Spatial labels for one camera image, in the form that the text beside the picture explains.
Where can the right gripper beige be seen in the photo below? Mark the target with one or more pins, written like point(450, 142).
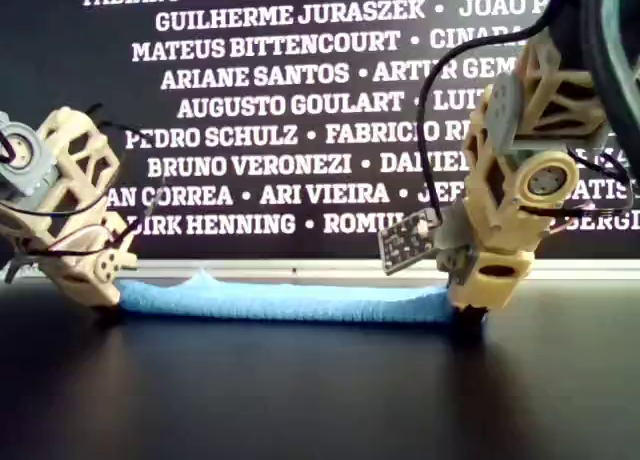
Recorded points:
point(492, 280)

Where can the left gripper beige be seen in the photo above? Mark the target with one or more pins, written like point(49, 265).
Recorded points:
point(85, 275)

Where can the light blue microfibre cloth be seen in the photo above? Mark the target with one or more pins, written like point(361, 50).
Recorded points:
point(280, 302)

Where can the black banner with white names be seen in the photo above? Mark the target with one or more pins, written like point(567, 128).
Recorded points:
point(275, 105)

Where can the right gripper grey camera bracket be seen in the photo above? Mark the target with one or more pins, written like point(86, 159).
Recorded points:
point(452, 245)

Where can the bare circuit board camera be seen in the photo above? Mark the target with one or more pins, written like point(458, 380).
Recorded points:
point(405, 242)

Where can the aluminium table frame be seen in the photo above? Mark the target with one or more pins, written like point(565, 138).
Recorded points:
point(310, 268)

